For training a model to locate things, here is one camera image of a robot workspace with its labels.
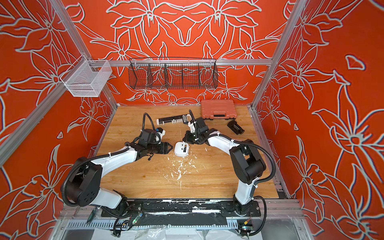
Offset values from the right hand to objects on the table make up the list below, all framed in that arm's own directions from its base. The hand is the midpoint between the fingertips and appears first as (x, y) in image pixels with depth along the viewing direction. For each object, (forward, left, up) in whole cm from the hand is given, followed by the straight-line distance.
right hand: (182, 137), depth 89 cm
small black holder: (+14, -36, -8) cm, 40 cm away
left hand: (-5, +8, -3) cm, 9 cm away
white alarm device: (-5, +1, -6) cm, 8 cm away
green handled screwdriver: (-41, +43, -9) cm, 60 cm away
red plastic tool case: (+30, -26, -6) cm, 40 cm away
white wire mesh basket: (+28, +61, +23) cm, 71 cm away
